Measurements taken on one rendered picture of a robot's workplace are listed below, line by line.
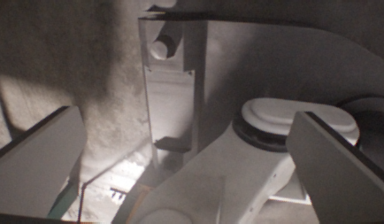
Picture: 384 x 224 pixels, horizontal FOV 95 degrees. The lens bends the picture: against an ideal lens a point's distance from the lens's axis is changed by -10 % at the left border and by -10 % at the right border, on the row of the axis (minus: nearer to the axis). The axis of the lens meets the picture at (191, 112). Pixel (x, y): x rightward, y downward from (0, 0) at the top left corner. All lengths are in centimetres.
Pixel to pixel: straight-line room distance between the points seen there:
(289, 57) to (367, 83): 19
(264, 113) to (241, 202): 16
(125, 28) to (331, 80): 60
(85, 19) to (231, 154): 66
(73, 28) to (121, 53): 20
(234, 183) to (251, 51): 28
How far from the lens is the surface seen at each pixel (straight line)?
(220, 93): 49
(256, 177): 30
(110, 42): 76
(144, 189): 116
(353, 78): 54
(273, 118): 35
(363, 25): 70
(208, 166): 30
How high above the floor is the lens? 61
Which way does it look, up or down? 56 degrees down
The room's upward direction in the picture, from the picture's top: 158 degrees counter-clockwise
